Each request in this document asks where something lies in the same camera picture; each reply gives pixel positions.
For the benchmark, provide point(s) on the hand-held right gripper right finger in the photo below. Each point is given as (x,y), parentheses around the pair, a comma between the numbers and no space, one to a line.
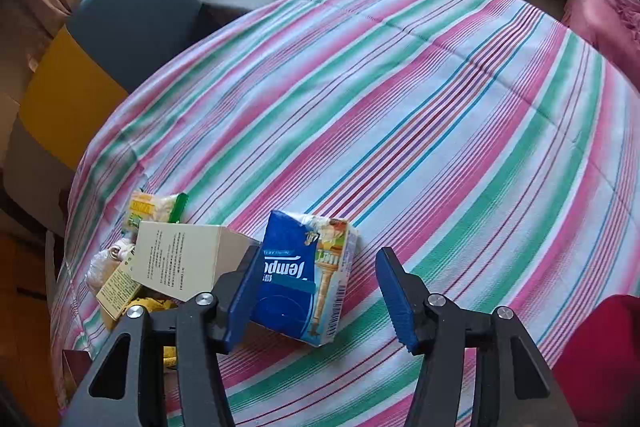
(397,297)

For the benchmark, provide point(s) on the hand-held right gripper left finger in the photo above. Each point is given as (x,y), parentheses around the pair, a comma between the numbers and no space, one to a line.
(243,297)

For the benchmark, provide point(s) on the blue tissue pack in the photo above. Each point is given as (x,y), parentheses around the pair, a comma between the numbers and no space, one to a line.
(295,267)

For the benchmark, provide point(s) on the beige cardboard box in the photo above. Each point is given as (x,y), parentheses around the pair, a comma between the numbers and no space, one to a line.
(175,252)

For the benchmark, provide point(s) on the yellow plush toy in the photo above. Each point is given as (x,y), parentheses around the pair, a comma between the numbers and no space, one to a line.
(150,304)

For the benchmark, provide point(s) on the small yellow green box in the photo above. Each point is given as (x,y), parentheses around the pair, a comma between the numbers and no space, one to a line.
(117,292)

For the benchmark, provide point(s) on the green yellow snack packet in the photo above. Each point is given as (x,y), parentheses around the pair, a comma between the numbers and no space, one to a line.
(150,207)

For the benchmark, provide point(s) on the white yarn bundle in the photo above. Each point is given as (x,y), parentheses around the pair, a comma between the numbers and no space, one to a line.
(102,267)

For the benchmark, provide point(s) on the striped bed sheet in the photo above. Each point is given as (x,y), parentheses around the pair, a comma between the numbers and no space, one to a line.
(375,107)

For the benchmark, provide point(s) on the red cloth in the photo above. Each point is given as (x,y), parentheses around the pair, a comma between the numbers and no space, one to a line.
(610,357)

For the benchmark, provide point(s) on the colour block padded headboard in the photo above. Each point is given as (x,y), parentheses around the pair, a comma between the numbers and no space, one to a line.
(135,17)

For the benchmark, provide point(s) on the pink quilt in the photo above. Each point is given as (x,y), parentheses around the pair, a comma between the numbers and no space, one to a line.
(600,17)

